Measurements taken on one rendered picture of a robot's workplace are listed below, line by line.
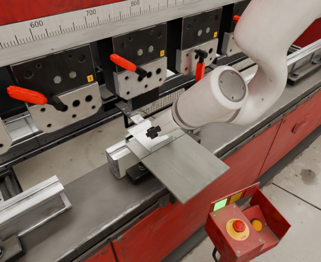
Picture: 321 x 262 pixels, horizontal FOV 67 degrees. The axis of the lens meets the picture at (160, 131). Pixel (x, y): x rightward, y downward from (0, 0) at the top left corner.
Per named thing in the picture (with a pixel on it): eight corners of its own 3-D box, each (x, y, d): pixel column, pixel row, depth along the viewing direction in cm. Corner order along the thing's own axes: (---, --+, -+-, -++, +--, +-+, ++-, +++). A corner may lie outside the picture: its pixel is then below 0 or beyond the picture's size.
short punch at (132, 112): (132, 117, 72) (130, 90, 66) (129, 114, 74) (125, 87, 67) (159, 105, 77) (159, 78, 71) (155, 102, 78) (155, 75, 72)
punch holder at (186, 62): (179, 77, 71) (183, 17, 60) (161, 66, 76) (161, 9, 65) (214, 62, 78) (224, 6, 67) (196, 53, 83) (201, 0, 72)
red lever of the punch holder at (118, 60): (118, 55, 49) (148, 72, 57) (107, 48, 51) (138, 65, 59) (114, 63, 49) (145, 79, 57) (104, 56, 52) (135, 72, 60)
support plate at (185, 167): (183, 205, 61) (183, 202, 60) (125, 146, 76) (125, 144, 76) (229, 169, 69) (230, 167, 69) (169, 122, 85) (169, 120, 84)
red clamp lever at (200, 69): (200, 84, 72) (204, 53, 66) (190, 79, 75) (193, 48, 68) (204, 82, 73) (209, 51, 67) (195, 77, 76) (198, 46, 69)
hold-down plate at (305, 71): (292, 86, 124) (294, 80, 122) (282, 81, 127) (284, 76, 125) (320, 68, 138) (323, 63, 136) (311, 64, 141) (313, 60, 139)
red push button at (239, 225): (236, 238, 77) (238, 233, 74) (228, 227, 79) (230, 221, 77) (246, 233, 78) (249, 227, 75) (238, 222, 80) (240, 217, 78)
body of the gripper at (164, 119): (196, 90, 59) (175, 105, 69) (163, 105, 54) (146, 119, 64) (211, 117, 59) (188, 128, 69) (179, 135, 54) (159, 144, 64)
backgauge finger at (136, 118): (126, 134, 81) (125, 122, 78) (91, 99, 96) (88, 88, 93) (155, 119, 87) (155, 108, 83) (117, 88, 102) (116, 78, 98)
